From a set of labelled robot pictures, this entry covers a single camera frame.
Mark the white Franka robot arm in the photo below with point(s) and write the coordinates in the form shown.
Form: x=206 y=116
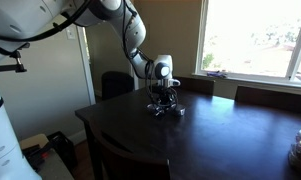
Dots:
x=3 y=143

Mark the dark wooden curved-back chair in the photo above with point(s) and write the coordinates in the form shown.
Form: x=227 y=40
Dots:
x=130 y=160

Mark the black and red tool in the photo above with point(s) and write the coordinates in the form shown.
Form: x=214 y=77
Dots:
x=38 y=156

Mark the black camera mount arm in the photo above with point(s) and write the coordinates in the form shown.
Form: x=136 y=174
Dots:
x=17 y=61

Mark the white light switch plate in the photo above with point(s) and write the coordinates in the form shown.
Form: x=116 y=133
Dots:
x=70 y=34

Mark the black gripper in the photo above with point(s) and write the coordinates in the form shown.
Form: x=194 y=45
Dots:
x=162 y=91

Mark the black external camera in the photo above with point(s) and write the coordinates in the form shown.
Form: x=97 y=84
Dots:
x=24 y=46

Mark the tan cardboard box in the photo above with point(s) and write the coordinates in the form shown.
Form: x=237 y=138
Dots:
x=33 y=140

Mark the white door frame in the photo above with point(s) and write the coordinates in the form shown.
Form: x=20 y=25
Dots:
x=86 y=73

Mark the black rounded bin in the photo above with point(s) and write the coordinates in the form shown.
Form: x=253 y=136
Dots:
x=116 y=85

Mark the wrist-mounted camera box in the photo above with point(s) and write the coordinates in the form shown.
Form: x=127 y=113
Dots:
x=173 y=82

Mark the dark wooden straight-back chair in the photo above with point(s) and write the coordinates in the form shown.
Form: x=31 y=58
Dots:
x=271 y=99
x=198 y=86

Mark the black plastic crate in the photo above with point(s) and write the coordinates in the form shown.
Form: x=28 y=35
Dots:
x=63 y=150

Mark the white framed window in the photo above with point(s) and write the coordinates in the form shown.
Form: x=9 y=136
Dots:
x=199 y=40

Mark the medium steel measuring cup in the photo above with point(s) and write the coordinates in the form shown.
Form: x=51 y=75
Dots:
x=151 y=107

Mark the clear plastic food bag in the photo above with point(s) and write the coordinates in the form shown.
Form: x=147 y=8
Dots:
x=300 y=150

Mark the grey cart top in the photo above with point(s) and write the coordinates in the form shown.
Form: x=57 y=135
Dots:
x=55 y=169

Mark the blue item on sill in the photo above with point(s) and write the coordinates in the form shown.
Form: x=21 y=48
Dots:
x=216 y=74

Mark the small steel measuring cup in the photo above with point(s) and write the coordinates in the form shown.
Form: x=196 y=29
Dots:
x=159 y=113

